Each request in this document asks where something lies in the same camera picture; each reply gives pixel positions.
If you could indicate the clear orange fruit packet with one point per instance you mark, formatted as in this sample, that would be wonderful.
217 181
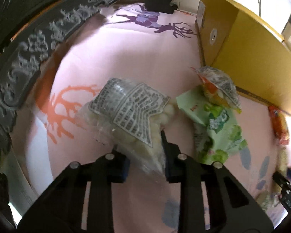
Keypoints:
220 85

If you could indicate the red orange snack packet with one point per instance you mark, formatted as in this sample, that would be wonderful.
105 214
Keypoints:
277 123

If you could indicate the pink printed tablecloth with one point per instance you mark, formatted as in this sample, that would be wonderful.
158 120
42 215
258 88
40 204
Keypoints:
126 53

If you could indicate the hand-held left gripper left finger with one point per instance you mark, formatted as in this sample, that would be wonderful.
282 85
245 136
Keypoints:
116 167

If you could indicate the green snack packet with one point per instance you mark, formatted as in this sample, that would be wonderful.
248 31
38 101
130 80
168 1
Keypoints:
218 126

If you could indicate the dark carved wooden furniture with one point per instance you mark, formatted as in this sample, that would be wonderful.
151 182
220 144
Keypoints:
38 43

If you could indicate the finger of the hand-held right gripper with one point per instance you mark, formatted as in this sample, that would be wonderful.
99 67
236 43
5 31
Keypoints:
285 189

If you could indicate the yellow cardboard box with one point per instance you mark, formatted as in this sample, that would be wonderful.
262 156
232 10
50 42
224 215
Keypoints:
252 60

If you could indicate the clear packet of white balls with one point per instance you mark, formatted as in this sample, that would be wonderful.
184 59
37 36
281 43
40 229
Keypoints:
131 106

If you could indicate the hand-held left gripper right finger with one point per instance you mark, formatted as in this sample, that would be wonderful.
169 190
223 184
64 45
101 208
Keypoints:
172 167

